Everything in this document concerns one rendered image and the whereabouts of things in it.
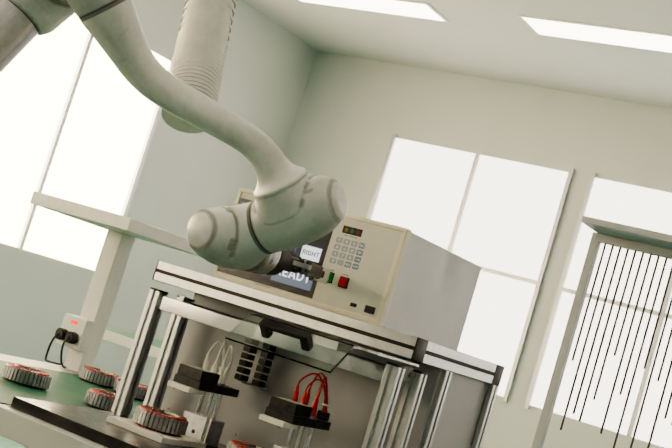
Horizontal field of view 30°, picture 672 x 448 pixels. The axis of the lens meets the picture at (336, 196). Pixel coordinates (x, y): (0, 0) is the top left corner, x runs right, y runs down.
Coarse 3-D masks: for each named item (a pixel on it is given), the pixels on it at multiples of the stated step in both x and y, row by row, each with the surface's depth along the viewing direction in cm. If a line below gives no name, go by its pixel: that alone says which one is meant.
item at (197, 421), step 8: (184, 416) 268; (192, 416) 267; (200, 416) 266; (192, 424) 267; (200, 424) 266; (216, 424) 266; (192, 432) 266; (200, 432) 265; (208, 432) 264; (216, 432) 267; (208, 440) 265; (216, 440) 267
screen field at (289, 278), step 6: (276, 276) 266; (282, 276) 266; (288, 276) 265; (294, 276) 264; (300, 276) 264; (282, 282) 265; (288, 282) 265; (294, 282) 264; (300, 282) 263; (306, 282) 262; (312, 282) 262; (300, 288) 263; (306, 288) 262
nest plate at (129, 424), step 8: (112, 416) 255; (120, 424) 252; (128, 424) 251; (136, 424) 254; (136, 432) 249; (144, 432) 248; (152, 432) 249; (160, 432) 253; (160, 440) 246; (168, 440) 247; (176, 440) 250; (184, 440) 252; (192, 440) 256
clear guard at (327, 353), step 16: (256, 320) 237; (272, 320) 237; (240, 336) 234; (256, 336) 233; (272, 336) 233; (288, 336) 232; (320, 336) 231; (272, 352) 229; (288, 352) 228; (304, 352) 227; (320, 352) 226; (336, 352) 226; (320, 368) 223
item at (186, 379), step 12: (180, 372) 262; (192, 372) 261; (204, 372) 260; (168, 384) 260; (180, 384) 259; (192, 384) 260; (204, 384) 260; (216, 384) 264; (204, 396) 270; (216, 408) 267
